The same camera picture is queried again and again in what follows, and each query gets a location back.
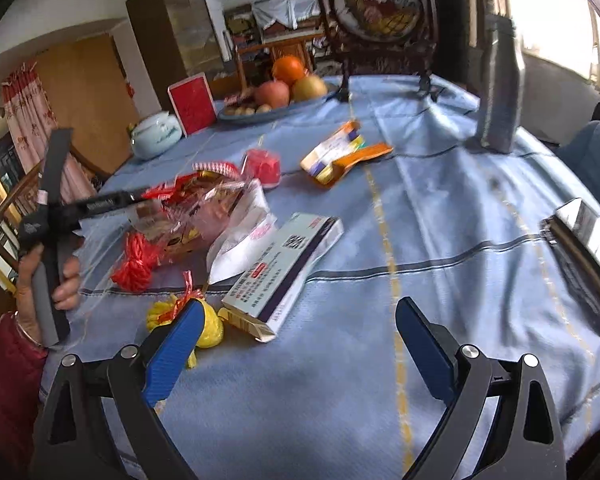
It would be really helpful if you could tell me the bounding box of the red string bundle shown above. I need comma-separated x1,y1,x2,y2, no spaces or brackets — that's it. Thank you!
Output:
111,232,162,292

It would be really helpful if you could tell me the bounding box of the red snack bag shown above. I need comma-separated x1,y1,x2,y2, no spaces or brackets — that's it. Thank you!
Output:
132,160,261,261

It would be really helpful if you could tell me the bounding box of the small red cup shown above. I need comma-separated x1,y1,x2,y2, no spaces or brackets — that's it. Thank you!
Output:
243,148,282,190

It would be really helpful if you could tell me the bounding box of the wooden door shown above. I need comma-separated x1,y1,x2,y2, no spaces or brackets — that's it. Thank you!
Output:
35,35,141,176

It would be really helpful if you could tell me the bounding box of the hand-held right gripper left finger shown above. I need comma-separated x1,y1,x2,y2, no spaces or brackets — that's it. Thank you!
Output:
30,299,207,480

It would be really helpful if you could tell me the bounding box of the person's left hand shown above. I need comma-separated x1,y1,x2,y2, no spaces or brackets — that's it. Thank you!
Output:
12,247,82,346

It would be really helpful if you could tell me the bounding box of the round embroidered table screen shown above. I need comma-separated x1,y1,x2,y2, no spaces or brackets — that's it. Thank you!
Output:
316,0,440,101

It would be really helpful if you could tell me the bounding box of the carved wooden chair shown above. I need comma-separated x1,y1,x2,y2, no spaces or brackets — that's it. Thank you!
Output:
235,32,326,93

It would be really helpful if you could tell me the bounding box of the long white medicine box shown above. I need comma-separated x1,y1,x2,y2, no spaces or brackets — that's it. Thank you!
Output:
217,212,344,343

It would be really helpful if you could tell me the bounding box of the white plastic bag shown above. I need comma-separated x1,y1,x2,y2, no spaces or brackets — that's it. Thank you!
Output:
206,180,278,283

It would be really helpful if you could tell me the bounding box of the small white medicine box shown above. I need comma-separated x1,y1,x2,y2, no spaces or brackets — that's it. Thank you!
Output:
300,121,366,173

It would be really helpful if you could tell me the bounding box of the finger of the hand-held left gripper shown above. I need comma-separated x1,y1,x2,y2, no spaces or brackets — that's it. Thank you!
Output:
77,186,156,218

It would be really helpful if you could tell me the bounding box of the orange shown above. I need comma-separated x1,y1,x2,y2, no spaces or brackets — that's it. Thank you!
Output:
271,56,307,86

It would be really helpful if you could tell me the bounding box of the red box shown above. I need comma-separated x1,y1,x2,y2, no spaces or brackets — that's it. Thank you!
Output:
167,72,217,136

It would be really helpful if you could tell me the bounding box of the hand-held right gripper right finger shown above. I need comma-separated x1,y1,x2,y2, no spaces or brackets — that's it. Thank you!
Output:
395,296,567,480

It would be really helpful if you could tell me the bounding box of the blue tablecloth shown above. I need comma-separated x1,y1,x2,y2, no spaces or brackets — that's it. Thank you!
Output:
40,74,600,480

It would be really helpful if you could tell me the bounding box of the red apple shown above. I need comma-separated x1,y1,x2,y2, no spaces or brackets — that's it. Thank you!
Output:
254,79,291,109

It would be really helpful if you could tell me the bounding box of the silver bottle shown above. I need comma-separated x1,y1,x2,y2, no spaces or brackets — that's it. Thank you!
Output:
475,14,527,155

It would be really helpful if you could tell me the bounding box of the wooden cabinet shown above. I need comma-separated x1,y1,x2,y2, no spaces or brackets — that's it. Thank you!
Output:
126,0,226,111

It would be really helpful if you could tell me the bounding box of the chair with blue cushion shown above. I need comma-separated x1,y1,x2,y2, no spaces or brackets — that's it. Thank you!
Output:
555,120,600,171

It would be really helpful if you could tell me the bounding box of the orange packet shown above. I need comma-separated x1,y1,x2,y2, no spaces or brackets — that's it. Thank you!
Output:
314,142,394,188

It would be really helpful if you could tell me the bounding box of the pink curtain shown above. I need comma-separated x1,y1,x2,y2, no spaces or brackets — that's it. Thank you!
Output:
0,60,98,196

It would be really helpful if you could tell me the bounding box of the pile of walnuts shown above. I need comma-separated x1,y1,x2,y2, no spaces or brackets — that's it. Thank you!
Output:
223,100,273,118

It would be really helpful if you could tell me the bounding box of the shiny silver box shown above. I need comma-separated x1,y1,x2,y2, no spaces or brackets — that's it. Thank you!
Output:
539,198,600,286

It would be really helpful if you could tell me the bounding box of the window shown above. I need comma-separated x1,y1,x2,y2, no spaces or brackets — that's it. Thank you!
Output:
500,0,600,96

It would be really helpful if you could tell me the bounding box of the fruit plate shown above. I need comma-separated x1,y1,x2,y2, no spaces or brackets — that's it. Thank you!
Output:
217,82,341,122

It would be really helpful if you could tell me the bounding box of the white hanging cloth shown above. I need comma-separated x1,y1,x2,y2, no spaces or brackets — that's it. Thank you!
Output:
252,0,326,31

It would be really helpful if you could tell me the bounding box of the yellow wrapper with red ribbon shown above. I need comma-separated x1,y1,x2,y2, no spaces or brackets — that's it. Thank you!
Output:
146,270,225,368

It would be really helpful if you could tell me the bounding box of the wooden armchair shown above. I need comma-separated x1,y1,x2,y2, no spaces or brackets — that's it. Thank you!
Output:
0,160,46,291

